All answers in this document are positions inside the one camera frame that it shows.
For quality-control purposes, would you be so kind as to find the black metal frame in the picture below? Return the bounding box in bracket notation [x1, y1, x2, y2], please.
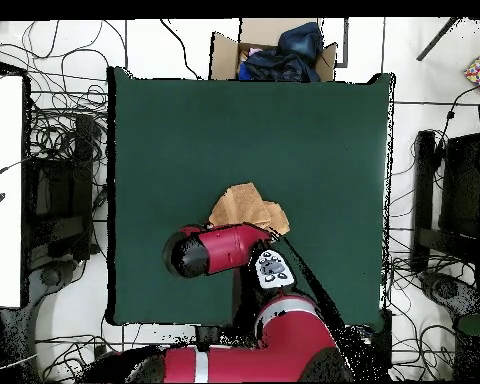
[23, 115, 101, 261]

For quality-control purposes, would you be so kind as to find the black cable tangle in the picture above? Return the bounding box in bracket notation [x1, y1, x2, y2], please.
[0, 19, 109, 161]
[385, 223, 457, 381]

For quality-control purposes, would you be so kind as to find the dark green table cloth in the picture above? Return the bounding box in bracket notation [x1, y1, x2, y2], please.
[106, 66, 395, 327]

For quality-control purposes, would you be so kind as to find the orange terry towel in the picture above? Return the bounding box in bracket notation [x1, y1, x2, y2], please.
[207, 181, 291, 237]

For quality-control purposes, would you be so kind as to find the grey round stand base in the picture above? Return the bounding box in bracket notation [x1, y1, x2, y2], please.
[421, 271, 480, 317]
[38, 264, 66, 288]

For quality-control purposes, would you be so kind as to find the dark blue clothes pile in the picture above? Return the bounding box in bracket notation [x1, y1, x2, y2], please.
[237, 21, 325, 83]

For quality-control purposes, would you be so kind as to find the brown cardboard box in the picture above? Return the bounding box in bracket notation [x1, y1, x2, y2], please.
[209, 17, 339, 83]

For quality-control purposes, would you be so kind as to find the white table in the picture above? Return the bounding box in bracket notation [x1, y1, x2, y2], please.
[0, 73, 25, 309]

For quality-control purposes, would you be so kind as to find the grey metal bar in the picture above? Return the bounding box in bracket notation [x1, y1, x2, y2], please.
[415, 16, 463, 62]

